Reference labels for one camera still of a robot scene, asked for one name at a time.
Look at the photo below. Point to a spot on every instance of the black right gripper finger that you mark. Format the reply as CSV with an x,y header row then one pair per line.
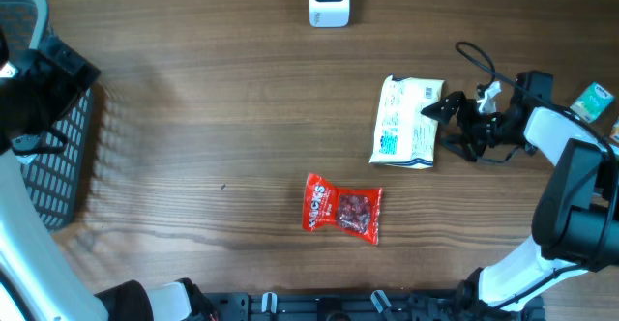
x,y
443,110
459,145

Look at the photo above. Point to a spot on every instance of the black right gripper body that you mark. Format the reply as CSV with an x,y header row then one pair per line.
x,y
485,129

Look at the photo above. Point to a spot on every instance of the yellow cracker bag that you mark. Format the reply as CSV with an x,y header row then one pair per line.
x,y
403,136

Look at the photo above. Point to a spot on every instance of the teal tissue pack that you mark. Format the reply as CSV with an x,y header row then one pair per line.
x,y
592,102

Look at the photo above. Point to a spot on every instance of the red snack bag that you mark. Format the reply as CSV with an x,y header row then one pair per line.
x,y
354,211

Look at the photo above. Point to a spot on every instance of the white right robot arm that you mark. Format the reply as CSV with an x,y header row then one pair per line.
x,y
574,229

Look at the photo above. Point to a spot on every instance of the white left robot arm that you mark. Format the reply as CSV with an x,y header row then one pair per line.
x,y
42,286

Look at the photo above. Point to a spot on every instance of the grey plastic basket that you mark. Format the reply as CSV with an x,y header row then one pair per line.
x,y
53,142

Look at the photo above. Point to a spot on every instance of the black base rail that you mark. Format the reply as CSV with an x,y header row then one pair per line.
x,y
429,305

